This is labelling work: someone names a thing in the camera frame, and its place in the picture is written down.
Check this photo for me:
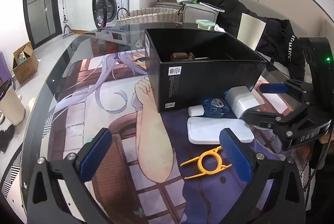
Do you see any small white cylinder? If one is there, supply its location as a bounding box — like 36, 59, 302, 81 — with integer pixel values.
188, 105, 204, 117

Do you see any white wicker basket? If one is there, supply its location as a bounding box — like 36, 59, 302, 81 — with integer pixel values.
117, 7, 183, 25

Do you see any brown cardboard box on floor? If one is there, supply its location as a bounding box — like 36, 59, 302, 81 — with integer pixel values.
13, 42, 38, 84

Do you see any floor mop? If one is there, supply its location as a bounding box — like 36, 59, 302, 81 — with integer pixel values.
62, 0, 74, 38

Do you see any white power adapter plug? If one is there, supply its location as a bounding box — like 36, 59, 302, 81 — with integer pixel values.
225, 86, 264, 118

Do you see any green white wipes pack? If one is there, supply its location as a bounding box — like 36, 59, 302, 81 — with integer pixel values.
196, 19, 216, 31

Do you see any cream steel travel tumbler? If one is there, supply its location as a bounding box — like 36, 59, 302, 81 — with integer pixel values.
237, 13, 266, 50

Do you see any anime printed desk mat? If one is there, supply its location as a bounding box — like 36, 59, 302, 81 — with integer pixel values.
41, 48, 311, 224

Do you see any brown object inside box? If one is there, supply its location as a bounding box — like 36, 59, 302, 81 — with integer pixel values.
170, 52, 195, 61

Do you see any black open cardboard box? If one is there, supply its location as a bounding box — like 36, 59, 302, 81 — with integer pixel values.
145, 28, 267, 112

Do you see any white flat power bank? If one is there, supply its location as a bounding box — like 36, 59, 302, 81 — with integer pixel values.
187, 117, 254, 145

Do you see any black jacket on sofa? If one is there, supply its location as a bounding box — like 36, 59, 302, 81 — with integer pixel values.
197, 0, 305, 81

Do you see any yellow plastic clip tool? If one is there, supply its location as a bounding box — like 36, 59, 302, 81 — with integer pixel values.
180, 146, 232, 180

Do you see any beige trash bin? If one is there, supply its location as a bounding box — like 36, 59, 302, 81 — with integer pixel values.
0, 79, 25, 126

